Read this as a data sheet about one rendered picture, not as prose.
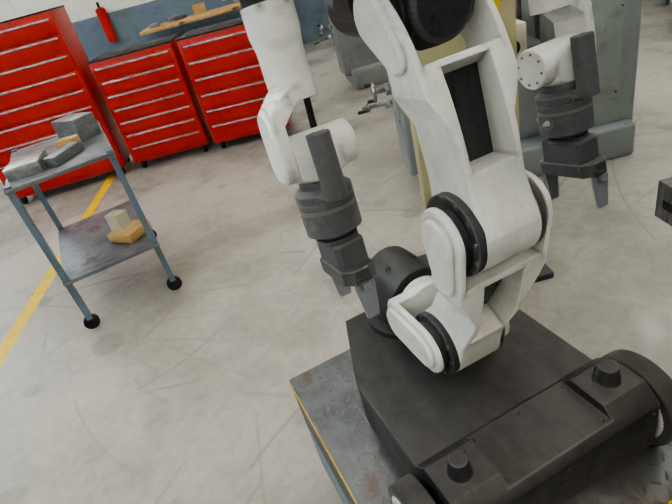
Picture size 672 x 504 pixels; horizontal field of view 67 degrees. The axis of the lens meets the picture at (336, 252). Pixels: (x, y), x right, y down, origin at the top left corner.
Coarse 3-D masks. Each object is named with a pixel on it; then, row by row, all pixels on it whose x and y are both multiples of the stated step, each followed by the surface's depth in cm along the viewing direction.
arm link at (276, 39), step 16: (240, 0) 65; (256, 0) 63; (272, 0) 63; (288, 0) 65; (256, 16) 64; (272, 16) 64; (288, 16) 65; (256, 32) 65; (272, 32) 65; (288, 32) 65; (256, 48) 67; (272, 48) 66; (288, 48) 66; (304, 48) 69; (272, 64) 67; (288, 64) 66; (304, 64) 68; (272, 80) 68; (288, 80) 67
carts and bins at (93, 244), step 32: (64, 128) 270; (96, 128) 276; (32, 160) 236; (64, 160) 243; (96, 160) 238; (128, 192) 251; (32, 224) 236; (96, 224) 308; (128, 224) 281; (64, 256) 279; (96, 256) 270; (128, 256) 262; (160, 256) 271; (96, 320) 268
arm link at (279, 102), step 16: (304, 80) 68; (272, 96) 68; (288, 96) 68; (304, 96) 68; (272, 112) 67; (288, 112) 68; (272, 128) 68; (272, 144) 69; (288, 144) 69; (272, 160) 73; (288, 160) 70; (288, 176) 71
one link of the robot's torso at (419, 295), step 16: (416, 288) 115; (432, 288) 115; (400, 304) 113; (416, 304) 115; (400, 320) 111; (416, 320) 107; (400, 336) 115; (416, 336) 106; (416, 352) 110; (432, 352) 103; (432, 368) 107
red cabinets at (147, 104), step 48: (0, 48) 406; (48, 48) 414; (144, 48) 425; (192, 48) 425; (240, 48) 426; (0, 96) 422; (48, 96) 430; (96, 96) 453; (144, 96) 444; (192, 96) 457; (240, 96) 447; (0, 144) 439; (144, 144) 466; (192, 144) 472
